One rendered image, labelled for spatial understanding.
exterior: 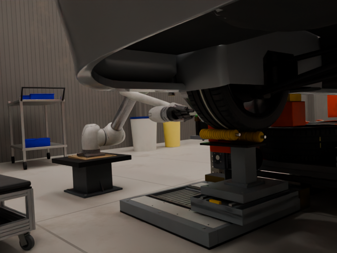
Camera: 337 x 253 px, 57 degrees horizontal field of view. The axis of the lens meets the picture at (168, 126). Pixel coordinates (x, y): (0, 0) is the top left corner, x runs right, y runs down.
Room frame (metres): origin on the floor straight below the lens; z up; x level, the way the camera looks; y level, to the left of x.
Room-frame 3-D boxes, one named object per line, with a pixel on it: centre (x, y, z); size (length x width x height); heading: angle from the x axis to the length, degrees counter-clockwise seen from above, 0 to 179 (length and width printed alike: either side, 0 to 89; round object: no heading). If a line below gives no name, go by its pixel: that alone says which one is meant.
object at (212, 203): (1.75, -0.41, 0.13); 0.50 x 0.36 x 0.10; 128
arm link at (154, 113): (2.01, 0.05, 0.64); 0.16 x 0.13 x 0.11; 38
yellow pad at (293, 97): (2.09, -0.79, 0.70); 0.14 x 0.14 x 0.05; 38
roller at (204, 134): (1.73, -0.27, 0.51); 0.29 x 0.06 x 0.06; 38
